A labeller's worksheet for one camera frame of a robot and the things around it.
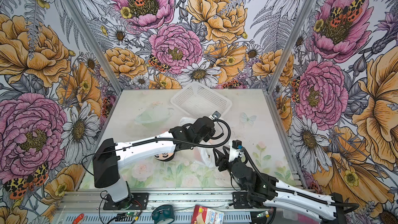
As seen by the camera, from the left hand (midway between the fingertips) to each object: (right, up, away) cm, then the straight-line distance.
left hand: (206, 126), depth 80 cm
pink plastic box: (+41, -39, -11) cm, 58 cm away
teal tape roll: (-18, -34, -16) cm, 41 cm away
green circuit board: (-35, -38, -9) cm, 53 cm away
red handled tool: (-57, -39, -10) cm, 70 cm away
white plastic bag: (-1, -14, -6) cm, 15 cm away
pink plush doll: (-21, -16, +1) cm, 27 cm away
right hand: (+5, -12, -6) cm, 15 cm away
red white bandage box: (-2, -36, -12) cm, 38 cm away
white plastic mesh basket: (-3, +15, +35) cm, 38 cm away
